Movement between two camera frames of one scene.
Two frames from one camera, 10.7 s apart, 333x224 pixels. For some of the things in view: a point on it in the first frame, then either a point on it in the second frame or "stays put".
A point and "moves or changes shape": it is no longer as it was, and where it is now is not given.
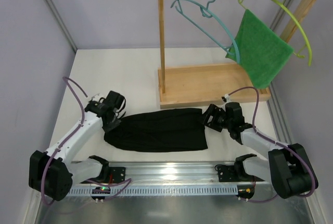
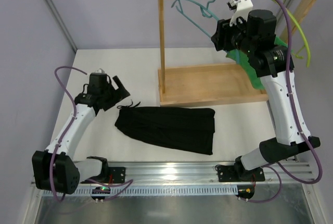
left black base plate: [118, 174] stays put
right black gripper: [213, 116] → [221, 35]
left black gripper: [112, 123] → [113, 95]
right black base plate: [227, 173] stays put
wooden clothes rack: [186, 85] stays put
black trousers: [164, 130] moves or changes shape
